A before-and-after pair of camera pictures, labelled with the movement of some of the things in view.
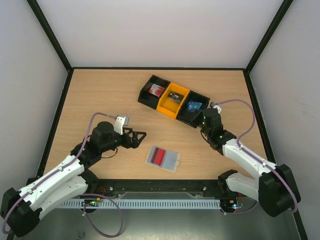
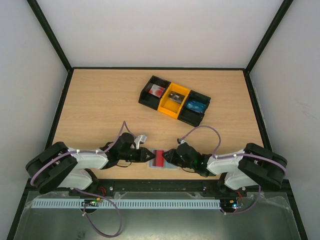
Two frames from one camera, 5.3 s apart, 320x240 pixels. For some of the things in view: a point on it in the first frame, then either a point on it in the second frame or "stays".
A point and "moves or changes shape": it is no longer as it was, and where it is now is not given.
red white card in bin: [156, 89] stays
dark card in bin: [175, 97] stays
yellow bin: [169, 107] stays
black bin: [192, 118] stays
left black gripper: [135, 144] → [146, 151]
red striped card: [157, 156] moves or changes shape
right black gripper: [200, 120] → [176, 156]
